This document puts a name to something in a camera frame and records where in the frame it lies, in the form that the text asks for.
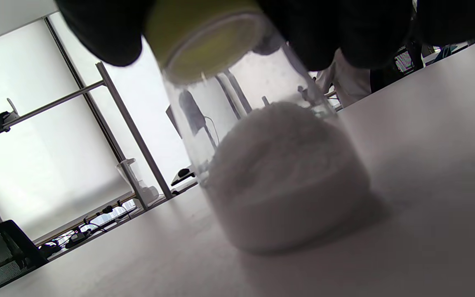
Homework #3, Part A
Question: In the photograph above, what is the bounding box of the person's right hand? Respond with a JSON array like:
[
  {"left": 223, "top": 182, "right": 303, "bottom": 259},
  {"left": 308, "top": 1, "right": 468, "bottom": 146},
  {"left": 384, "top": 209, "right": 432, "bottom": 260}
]
[{"left": 54, "top": 0, "right": 475, "bottom": 71}]

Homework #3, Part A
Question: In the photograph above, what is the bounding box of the clear plastic pitcher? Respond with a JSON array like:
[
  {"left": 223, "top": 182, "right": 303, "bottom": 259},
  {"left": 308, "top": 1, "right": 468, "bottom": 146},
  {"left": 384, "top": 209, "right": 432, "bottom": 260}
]
[{"left": 117, "top": 158, "right": 160, "bottom": 207}]

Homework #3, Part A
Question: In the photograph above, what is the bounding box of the metal crossbar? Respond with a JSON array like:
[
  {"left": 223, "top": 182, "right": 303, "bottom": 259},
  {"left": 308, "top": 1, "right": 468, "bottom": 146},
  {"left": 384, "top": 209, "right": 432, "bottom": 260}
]
[{"left": 0, "top": 80, "right": 106, "bottom": 143}]

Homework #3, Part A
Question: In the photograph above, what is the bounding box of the aluminium frame post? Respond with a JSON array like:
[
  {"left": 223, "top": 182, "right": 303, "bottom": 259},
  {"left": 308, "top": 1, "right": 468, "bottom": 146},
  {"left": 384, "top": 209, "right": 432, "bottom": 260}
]
[
  {"left": 45, "top": 16, "right": 127, "bottom": 163},
  {"left": 96, "top": 62, "right": 174, "bottom": 199}
]

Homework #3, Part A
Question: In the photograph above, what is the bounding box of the black mesh office chair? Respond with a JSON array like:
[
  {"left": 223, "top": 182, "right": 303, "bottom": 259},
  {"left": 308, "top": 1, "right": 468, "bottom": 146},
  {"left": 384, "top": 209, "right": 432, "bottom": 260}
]
[{"left": 0, "top": 220, "right": 48, "bottom": 297}]

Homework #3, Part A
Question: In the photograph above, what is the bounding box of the black power adapter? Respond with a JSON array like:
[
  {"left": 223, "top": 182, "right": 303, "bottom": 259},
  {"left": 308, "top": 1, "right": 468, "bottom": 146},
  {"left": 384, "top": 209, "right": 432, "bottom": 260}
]
[{"left": 65, "top": 232, "right": 92, "bottom": 248}]

